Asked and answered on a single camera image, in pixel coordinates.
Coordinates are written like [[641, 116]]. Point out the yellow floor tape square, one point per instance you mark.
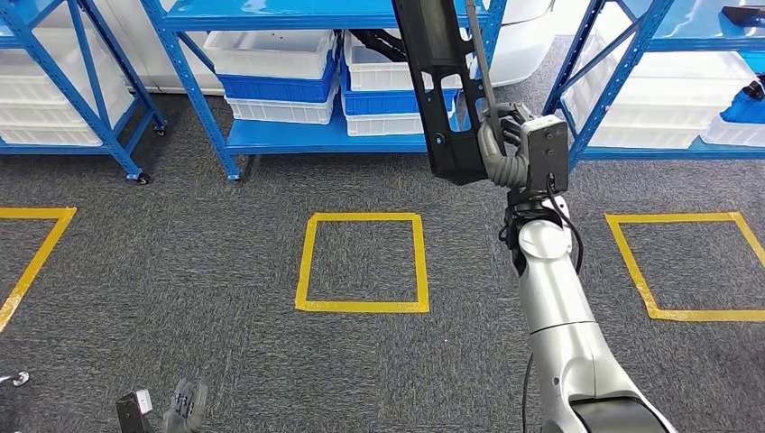
[[36, 213], [687, 315], [358, 306]]

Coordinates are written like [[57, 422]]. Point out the blue container with black cap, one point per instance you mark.
[[747, 107]]

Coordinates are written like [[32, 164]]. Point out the black ribbed plastic part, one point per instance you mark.
[[382, 45]]

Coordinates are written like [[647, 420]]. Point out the shallow white plastic tray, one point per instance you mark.
[[732, 134]]

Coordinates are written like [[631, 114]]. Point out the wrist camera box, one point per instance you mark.
[[547, 152], [131, 415]]

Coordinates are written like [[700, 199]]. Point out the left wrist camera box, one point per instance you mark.
[[131, 415]]

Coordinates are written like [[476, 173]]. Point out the blue metal shelf rack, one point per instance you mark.
[[657, 153], [54, 149], [287, 137]]

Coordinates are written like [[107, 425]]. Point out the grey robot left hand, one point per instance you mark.
[[185, 406]]

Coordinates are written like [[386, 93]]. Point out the white plastic crate stack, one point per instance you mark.
[[30, 113], [657, 107]]

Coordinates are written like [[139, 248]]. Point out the small chrome metal foot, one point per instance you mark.
[[19, 378]]

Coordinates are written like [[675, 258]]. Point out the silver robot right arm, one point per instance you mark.
[[556, 299]]

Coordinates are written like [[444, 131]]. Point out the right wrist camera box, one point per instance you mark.
[[547, 152]]

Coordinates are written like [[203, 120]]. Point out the long black plastic part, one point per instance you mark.
[[454, 161]]

